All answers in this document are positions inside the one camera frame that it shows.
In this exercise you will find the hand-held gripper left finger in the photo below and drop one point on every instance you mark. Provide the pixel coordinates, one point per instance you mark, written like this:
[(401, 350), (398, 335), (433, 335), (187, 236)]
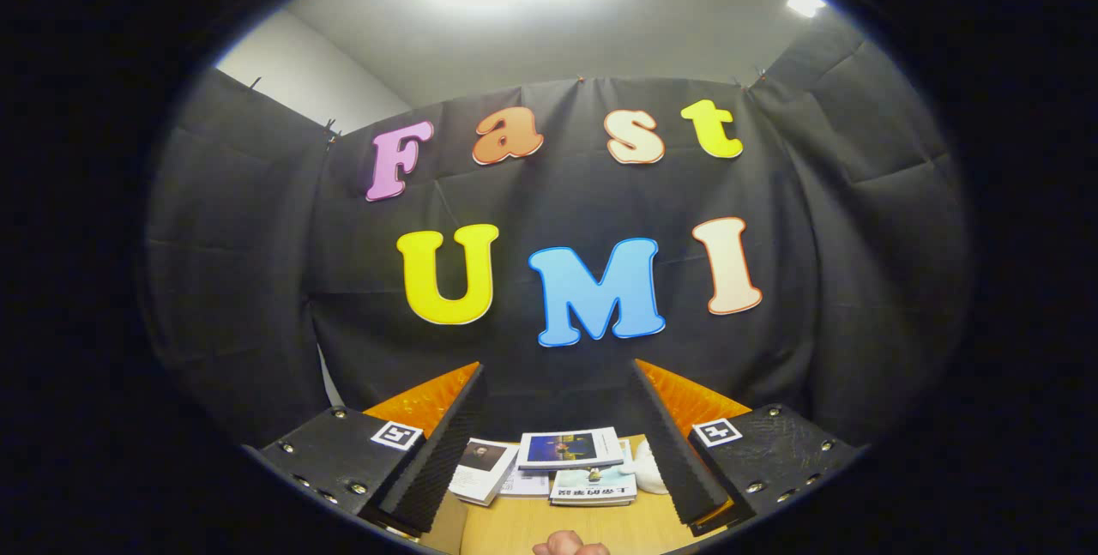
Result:
[(446, 452)]

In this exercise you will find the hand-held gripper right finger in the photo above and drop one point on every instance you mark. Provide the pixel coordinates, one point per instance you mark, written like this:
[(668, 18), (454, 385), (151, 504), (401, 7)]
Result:
[(673, 452)]

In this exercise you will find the white duck plush toy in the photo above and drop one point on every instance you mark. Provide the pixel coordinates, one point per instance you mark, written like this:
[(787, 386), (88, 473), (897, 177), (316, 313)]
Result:
[(648, 469)]

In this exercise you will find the portrait cover book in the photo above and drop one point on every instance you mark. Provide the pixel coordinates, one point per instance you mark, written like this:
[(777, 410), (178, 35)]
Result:
[(480, 465)]

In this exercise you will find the white text cover book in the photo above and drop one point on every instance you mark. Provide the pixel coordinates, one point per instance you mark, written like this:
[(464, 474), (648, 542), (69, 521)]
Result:
[(523, 483)]

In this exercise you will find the sky cover book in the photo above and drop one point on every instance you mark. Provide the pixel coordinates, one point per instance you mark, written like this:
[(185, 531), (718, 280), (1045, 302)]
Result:
[(592, 486)]

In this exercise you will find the blue picture cover book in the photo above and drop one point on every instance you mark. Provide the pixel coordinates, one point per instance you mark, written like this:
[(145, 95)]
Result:
[(566, 448)]

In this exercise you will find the small ceiling light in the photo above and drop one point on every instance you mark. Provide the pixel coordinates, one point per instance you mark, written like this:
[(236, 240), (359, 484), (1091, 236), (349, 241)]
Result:
[(805, 2)]

